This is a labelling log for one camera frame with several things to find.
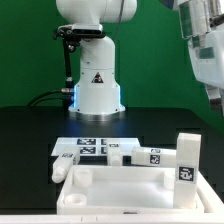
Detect black cables at base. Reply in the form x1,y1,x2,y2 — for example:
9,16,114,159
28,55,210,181
28,87,74,108

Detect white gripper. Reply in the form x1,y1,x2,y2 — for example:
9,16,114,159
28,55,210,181
188,30,224,115

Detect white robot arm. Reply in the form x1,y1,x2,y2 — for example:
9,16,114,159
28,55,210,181
54,0,224,120

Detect black camera on stand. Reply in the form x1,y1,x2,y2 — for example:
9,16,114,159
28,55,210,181
53,24,106,96

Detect white marker base sheet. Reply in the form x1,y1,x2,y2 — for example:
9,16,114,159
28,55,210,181
51,137,140,156

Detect white square desk top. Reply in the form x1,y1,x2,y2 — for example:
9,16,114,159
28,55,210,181
57,166,204,215

